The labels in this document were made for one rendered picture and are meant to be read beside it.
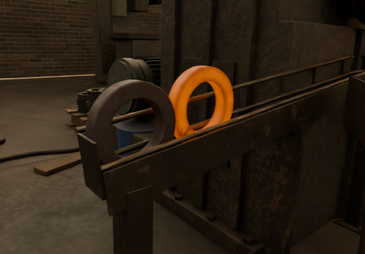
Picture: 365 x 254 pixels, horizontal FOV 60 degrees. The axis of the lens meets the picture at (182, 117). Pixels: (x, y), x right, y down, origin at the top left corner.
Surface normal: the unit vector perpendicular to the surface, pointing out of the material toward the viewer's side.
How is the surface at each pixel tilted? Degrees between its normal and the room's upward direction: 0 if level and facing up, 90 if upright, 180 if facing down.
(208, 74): 90
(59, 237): 0
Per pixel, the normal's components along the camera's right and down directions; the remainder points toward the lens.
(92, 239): 0.03, -0.97
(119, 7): 0.76, 0.18
